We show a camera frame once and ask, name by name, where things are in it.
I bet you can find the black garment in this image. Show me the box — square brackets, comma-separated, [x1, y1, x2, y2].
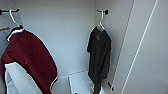
[86, 26, 113, 94]

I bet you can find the white clothes hanger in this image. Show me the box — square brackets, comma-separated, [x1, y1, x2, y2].
[95, 9, 108, 32]

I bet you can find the white wardrobe door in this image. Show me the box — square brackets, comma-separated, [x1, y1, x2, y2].
[120, 0, 168, 94]

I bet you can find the white wardrobe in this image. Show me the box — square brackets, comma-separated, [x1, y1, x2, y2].
[0, 0, 134, 94]

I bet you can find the white inner drawer unit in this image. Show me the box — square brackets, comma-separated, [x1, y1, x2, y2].
[67, 70, 108, 94]

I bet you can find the black wardrobe hook peg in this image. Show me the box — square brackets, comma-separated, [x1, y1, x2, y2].
[96, 9, 110, 16]
[0, 9, 20, 16]

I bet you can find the small dark wardrobe hinge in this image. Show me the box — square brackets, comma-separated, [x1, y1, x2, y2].
[106, 81, 115, 92]

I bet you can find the maroon garment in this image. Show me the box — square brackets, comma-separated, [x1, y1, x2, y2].
[0, 24, 60, 94]

